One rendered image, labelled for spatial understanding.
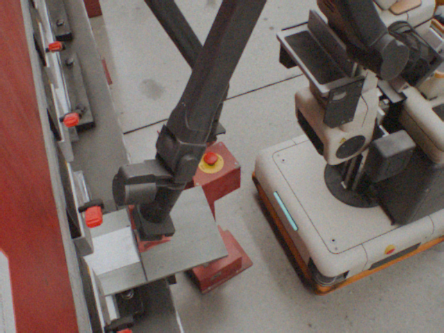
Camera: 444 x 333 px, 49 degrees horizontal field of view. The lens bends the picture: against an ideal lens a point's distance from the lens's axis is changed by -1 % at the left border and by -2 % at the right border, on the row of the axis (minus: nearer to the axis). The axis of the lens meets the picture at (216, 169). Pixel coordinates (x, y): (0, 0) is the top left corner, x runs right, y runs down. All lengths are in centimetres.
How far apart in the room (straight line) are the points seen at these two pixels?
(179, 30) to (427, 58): 56
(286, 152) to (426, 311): 84
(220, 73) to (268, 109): 180
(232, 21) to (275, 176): 129
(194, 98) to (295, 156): 129
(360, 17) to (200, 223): 51
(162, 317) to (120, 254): 17
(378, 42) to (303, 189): 106
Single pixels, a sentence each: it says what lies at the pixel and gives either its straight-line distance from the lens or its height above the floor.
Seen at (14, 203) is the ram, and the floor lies 157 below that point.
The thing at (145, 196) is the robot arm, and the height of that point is 120.
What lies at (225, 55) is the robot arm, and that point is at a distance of 78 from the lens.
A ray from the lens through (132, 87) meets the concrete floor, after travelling 275.
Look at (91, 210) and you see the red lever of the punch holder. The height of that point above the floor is 130.
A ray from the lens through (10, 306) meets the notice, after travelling 35.
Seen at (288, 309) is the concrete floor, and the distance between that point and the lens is 204.
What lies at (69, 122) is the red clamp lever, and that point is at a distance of 84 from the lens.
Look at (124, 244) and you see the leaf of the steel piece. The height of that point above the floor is 100.
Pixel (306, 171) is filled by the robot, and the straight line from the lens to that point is 201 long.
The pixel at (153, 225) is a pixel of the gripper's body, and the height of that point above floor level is 110.
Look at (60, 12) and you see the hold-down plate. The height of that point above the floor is 90.
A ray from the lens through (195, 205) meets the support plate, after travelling 107.
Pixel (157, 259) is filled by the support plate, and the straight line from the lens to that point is 102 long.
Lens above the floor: 192
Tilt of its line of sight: 55 degrees down
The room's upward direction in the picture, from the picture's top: 3 degrees counter-clockwise
